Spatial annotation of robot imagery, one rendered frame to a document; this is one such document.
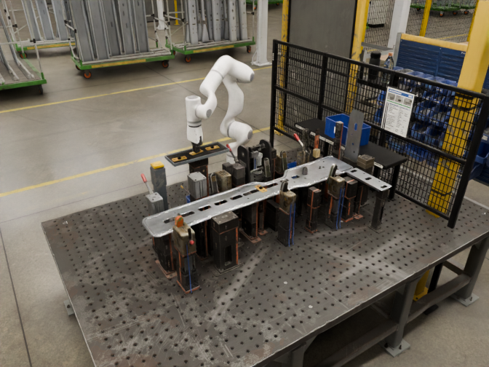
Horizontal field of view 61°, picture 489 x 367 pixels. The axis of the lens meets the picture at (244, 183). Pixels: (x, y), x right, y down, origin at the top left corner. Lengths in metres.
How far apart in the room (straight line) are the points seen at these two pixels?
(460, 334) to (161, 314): 2.02
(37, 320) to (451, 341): 2.78
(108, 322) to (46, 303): 1.33
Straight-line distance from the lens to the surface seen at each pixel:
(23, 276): 3.74
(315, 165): 2.74
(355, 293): 2.27
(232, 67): 2.58
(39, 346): 3.16
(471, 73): 2.66
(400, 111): 2.90
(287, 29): 5.41
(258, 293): 2.19
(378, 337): 2.74
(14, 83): 8.05
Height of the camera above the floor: 2.23
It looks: 30 degrees down
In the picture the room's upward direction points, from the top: straight up
